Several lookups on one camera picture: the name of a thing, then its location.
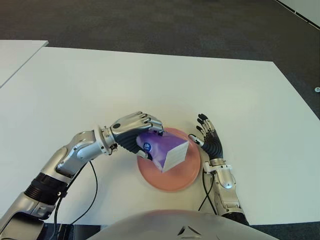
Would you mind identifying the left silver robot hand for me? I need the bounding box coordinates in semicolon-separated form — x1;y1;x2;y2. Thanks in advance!
108;111;166;162

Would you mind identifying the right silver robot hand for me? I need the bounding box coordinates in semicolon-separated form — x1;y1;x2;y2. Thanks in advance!
187;112;225;160

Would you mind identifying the purple tissue paper pack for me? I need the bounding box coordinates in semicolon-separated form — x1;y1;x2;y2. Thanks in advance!
136;131;189;174

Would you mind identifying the pink round plate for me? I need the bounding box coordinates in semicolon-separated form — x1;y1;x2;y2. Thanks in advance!
136;126;202;193

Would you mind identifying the silver robot torso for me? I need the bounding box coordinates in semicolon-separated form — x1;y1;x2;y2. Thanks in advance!
86;209;283;240

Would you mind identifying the adjacent white table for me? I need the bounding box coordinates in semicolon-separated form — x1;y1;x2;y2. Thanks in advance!
0;39;49;88

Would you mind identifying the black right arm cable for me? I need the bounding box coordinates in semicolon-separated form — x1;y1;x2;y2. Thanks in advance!
198;169;218;216

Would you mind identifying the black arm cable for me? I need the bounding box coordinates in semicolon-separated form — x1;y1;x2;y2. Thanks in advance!
198;169;218;216
52;161;99;226

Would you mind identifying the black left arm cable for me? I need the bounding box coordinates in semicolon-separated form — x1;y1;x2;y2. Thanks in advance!
52;161;99;226

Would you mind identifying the black table leg frame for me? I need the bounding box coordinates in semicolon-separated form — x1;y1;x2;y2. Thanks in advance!
42;223;102;240

